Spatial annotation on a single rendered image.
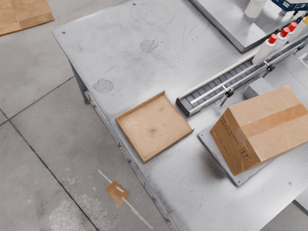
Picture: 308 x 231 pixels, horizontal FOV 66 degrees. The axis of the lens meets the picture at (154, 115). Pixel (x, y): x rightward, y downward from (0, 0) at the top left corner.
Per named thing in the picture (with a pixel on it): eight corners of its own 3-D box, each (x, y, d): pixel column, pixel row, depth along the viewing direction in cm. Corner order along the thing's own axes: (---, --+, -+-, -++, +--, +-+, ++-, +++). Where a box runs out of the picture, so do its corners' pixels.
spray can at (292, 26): (273, 46, 143) (293, 19, 125) (279, 52, 142) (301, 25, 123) (267, 49, 142) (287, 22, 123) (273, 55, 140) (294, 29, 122)
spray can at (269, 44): (255, 57, 139) (274, 30, 120) (262, 63, 137) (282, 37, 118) (249, 61, 137) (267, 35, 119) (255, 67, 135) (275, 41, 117)
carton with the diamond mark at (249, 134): (258, 112, 126) (288, 84, 102) (285, 153, 117) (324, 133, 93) (208, 131, 119) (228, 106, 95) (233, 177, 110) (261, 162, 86)
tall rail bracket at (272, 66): (254, 73, 140) (268, 54, 125) (263, 81, 138) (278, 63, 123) (250, 75, 139) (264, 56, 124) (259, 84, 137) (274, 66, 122)
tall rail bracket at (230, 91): (216, 96, 131) (226, 79, 116) (224, 106, 129) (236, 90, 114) (211, 99, 130) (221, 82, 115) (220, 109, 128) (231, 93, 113)
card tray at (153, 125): (163, 93, 129) (164, 89, 126) (193, 130, 121) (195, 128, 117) (115, 120, 121) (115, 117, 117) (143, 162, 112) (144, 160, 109)
